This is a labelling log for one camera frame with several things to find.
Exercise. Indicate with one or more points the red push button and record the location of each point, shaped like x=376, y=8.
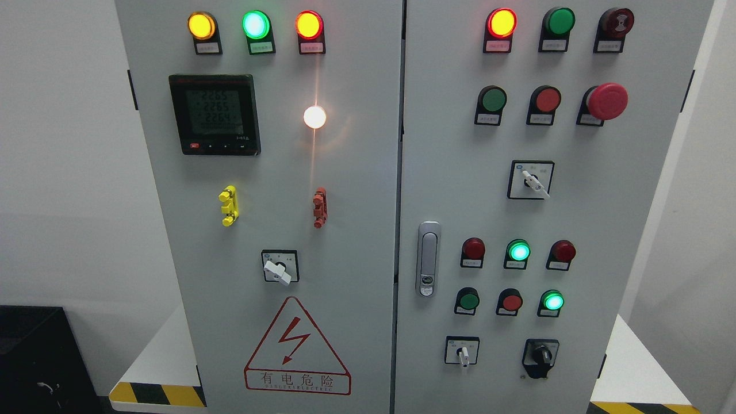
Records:
x=509, y=303
x=544, y=101

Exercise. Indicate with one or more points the red-orange indicator light door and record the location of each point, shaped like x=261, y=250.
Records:
x=309, y=27
x=498, y=32

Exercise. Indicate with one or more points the white glowing indicator light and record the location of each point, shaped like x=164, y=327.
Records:
x=314, y=116

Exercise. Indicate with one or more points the white selector switch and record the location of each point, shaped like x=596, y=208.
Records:
x=530, y=179
x=461, y=350

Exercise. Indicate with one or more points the right grey cabinet door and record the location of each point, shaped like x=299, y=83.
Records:
x=456, y=173

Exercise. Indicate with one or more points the green lit indicator light middle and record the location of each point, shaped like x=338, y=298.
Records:
x=517, y=254

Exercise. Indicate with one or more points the green push button lower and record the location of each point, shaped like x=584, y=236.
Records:
x=467, y=301

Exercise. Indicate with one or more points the dark red indicator light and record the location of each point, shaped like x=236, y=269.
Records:
x=473, y=252
x=561, y=255

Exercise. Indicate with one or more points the silver door latch handle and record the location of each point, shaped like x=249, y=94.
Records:
x=428, y=243

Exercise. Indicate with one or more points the red-orange indicator light right door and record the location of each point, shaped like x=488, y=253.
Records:
x=498, y=32

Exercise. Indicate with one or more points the red high voltage warning sticker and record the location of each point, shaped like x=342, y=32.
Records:
x=295, y=356

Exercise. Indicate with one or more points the green push button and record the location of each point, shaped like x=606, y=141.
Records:
x=467, y=301
x=490, y=105

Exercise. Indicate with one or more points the yellow terminal connector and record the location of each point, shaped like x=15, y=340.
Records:
x=229, y=205

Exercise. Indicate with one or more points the green lit indicator light top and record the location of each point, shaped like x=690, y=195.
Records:
x=259, y=33

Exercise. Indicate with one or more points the red emergency stop mushroom button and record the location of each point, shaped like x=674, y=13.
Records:
x=601, y=103

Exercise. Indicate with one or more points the left grey cabinet door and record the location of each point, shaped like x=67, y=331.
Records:
x=347, y=266

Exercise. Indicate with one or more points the white platform with hazard stripes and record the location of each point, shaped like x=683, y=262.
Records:
x=164, y=377

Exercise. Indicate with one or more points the green push button upper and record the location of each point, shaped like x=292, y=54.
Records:
x=490, y=105

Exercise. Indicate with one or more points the white selector switch upper right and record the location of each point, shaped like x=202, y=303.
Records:
x=530, y=179

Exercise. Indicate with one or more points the black digital power meter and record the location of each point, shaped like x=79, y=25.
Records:
x=216, y=114

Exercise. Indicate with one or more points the dark red buzzer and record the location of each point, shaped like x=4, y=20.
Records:
x=614, y=25

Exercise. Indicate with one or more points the red push button lower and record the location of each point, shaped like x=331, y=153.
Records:
x=509, y=303

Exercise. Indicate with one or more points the grey cabinet door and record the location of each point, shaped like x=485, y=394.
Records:
x=456, y=173
x=347, y=266

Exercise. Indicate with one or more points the white selector switch lower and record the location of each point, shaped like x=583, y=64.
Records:
x=461, y=350

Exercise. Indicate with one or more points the red-orange indicator light left door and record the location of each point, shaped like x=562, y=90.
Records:
x=309, y=27

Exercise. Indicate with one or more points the red push button upper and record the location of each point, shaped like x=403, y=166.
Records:
x=544, y=101

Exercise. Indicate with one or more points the dark red indicator light left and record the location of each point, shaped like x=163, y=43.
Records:
x=473, y=252

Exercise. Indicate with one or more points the black rotary knob switch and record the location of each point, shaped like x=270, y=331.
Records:
x=539, y=357

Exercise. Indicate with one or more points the dark red indicator light right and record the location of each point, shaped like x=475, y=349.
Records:
x=561, y=255

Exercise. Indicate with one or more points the green lit indicator light lower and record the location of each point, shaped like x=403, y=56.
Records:
x=550, y=303

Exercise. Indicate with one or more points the dark green indicator light top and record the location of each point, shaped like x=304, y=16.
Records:
x=557, y=25

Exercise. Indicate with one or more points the green lit indicator light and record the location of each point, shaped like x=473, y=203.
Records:
x=259, y=33
x=550, y=303
x=517, y=254

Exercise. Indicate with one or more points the white selector switch left door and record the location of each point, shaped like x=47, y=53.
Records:
x=280, y=266

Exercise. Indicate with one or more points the black box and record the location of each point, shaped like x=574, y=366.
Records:
x=42, y=370

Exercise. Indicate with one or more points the yellow indicator light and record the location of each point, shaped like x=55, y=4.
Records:
x=204, y=30

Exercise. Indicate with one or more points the red terminal connector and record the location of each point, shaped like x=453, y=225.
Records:
x=320, y=207

